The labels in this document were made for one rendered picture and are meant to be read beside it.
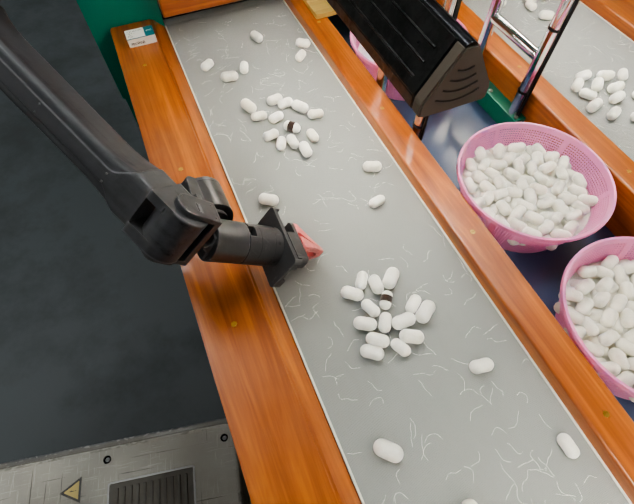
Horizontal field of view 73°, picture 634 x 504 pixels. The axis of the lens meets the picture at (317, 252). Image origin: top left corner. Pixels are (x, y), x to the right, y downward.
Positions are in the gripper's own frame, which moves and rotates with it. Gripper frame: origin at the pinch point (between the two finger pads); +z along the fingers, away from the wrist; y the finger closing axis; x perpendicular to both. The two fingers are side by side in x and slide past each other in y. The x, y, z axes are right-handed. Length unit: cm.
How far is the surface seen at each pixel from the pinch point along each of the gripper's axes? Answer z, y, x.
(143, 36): -14, 63, 7
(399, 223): 12.9, 0.9, -8.6
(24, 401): -18, 27, 112
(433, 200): 16.2, 1.5, -14.5
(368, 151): 14.5, 17.8, -10.2
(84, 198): 2, 100, 95
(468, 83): -9.3, -5.6, -32.7
